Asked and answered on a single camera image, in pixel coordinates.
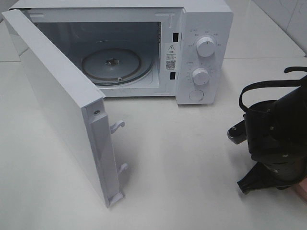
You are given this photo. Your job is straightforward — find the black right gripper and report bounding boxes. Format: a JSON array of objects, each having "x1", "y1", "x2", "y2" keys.
[{"x1": 237, "y1": 156, "x2": 307, "y2": 195}]

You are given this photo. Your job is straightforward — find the pink round plate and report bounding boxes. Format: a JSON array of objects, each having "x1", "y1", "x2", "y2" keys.
[{"x1": 294, "y1": 178, "x2": 307, "y2": 201}]

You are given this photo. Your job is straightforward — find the round white door release button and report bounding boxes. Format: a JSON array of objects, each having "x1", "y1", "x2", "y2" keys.
[{"x1": 189, "y1": 90, "x2": 204, "y2": 102}]

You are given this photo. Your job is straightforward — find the white microwave knob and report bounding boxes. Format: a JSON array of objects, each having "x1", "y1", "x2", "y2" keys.
[
  {"x1": 196, "y1": 36, "x2": 216, "y2": 58},
  {"x1": 192, "y1": 68, "x2": 210, "y2": 86}
]

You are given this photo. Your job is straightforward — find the white microwave door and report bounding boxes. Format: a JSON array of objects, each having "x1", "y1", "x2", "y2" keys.
[{"x1": 2, "y1": 10, "x2": 127, "y2": 207}]

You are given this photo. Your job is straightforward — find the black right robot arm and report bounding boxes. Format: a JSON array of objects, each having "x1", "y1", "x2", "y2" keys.
[{"x1": 237, "y1": 77, "x2": 307, "y2": 194}]

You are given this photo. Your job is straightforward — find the white microwave oven body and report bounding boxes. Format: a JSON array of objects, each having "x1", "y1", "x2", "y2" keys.
[{"x1": 7, "y1": 0, "x2": 233, "y2": 104}]

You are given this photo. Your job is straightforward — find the glass microwave turntable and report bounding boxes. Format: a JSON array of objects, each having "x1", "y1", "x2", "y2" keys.
[{"x1": 81, "y1": 40, "x2": 156, "y2": 86}]

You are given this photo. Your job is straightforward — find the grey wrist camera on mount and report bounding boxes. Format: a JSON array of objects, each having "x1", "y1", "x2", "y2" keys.
[{"x1": 227, "y1": 120, "x2": 247, "y2": 145}]

